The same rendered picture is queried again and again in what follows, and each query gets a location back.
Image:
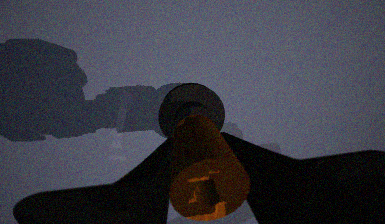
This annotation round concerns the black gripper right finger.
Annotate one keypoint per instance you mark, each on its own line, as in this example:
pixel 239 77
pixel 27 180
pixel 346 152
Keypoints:
pixel 283 189

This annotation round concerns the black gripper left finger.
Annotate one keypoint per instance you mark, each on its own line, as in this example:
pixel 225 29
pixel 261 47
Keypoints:
pixel 139 197

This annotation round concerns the black stepped round pedestal with shaft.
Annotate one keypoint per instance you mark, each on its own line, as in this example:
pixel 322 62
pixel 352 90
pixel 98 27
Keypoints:
pixel 189 99

